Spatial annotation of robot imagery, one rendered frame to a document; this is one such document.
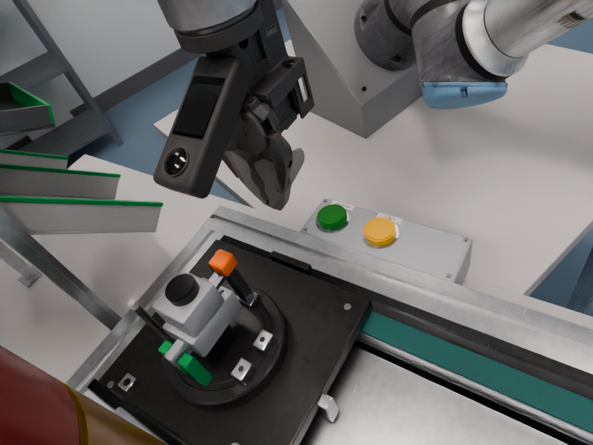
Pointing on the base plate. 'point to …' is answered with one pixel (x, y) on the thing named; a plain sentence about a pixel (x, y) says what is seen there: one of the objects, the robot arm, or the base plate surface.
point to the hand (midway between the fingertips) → (272, 205)
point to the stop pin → (327, 407)
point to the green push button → (332, 216)
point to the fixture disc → (221, 400)
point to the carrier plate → (301, 306)
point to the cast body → (194, 314)
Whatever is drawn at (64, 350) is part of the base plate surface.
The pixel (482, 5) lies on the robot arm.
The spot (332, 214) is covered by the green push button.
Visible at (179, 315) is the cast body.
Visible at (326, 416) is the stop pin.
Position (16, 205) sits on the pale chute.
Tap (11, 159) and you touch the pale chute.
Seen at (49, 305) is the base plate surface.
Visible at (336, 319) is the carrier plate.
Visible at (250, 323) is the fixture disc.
